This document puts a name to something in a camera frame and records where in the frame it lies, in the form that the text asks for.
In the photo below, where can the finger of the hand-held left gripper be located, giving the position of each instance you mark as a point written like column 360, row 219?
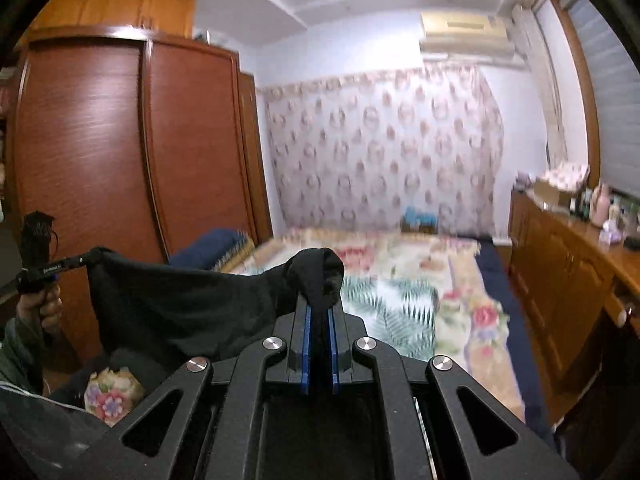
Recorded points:
column 89, row 258

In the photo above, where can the pink bottle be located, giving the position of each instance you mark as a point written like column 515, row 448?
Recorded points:
column 601, row 205

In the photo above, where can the grey window blind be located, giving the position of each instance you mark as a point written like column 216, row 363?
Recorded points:
column 610, row 100

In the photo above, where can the circle patterned sheer curtain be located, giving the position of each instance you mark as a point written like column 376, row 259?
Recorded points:
column 380, row 155

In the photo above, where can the small brown cardboard box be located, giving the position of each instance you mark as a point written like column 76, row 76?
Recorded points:
column 419, row 227

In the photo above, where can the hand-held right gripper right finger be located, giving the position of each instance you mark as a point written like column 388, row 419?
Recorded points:
column 332, row 355

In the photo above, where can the beige tied window curtain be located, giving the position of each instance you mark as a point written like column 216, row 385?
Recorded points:
column 542, row 85

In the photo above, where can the navy bed sheet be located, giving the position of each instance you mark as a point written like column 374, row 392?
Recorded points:
column 515, row 320

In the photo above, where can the person's left forearm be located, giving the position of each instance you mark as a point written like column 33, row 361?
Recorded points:
column 20, row 355

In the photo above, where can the light wooden overhead cabinet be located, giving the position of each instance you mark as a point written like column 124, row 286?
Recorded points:
column 115, row 0

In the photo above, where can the tissue box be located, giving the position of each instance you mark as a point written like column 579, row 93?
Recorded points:
column 612, row 232

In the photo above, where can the clear plastic storage box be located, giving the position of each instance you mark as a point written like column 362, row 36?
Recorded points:
column 214, row 36

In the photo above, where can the person's left hand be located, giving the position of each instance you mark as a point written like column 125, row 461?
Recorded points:
column 47, row 310

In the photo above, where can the dark green bottle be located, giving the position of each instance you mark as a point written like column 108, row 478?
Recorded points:
column 586, row 205

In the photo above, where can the floral dotted cloth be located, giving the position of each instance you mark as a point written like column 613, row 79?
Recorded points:
column 565, row 175

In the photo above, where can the black printed t-shirt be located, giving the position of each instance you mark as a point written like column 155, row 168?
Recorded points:
column 200, row 310

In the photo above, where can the beige wall air conditioner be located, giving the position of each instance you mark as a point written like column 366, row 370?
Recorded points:
column 465, row 30

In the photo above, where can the floral blanket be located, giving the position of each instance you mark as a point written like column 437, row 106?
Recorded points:
column 460, row 310

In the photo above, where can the brown louvred wooden wardrobe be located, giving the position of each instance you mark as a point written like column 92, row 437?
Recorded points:
column 100, row 160

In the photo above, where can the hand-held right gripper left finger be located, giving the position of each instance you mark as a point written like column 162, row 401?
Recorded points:
column 308, row 350

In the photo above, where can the wooden sideboard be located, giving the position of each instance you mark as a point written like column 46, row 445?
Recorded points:
column 555, row 270

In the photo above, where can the navy pillow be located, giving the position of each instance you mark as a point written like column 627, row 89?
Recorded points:
column 205, row 252

